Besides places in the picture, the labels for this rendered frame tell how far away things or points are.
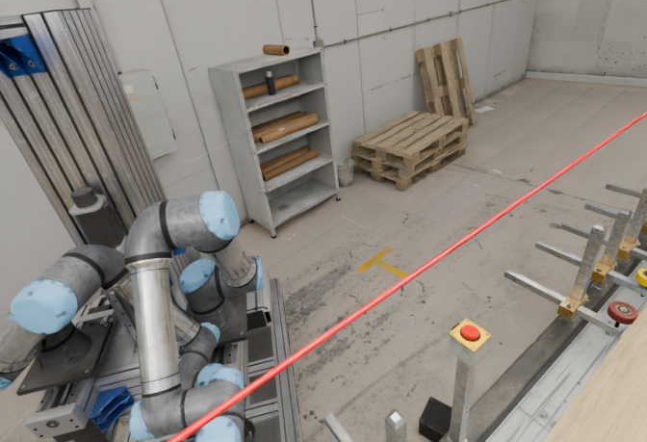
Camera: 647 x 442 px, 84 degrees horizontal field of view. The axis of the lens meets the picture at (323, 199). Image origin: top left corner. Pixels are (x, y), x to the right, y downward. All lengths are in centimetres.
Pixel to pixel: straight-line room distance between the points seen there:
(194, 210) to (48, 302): 36
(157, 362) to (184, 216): 30
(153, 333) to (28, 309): 28
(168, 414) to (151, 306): 21
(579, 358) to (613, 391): 43
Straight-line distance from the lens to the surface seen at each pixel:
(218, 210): 82
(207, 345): 118
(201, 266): 125
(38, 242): 329
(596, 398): 140
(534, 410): 166
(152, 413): 89
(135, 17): 313
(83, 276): 102
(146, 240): 86
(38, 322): 103
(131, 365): 154
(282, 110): 370
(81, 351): 152
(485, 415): 151
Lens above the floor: 199
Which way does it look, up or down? 30 degrees down
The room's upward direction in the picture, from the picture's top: 8 degrees counter-clockwise
